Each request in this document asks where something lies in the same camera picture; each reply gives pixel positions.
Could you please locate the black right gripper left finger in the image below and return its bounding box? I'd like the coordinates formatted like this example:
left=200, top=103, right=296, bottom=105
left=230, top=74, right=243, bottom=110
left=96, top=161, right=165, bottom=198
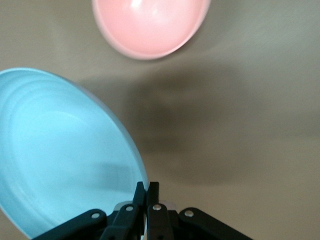
left=32, top=181, right=147, bottom=240

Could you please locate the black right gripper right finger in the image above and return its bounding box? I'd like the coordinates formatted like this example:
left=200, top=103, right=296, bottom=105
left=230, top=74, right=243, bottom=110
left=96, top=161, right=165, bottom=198
left=146, top=181, right=253, bottom=240

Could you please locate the blue plate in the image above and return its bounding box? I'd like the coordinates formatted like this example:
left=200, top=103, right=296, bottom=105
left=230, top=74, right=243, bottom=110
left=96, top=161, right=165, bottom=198
left=0, top=67, right=151, bottom=240

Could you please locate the pink bowl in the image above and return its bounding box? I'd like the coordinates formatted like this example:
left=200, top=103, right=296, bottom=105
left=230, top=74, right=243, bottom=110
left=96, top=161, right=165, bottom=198
left=91, top=0, right=211, bottom=61

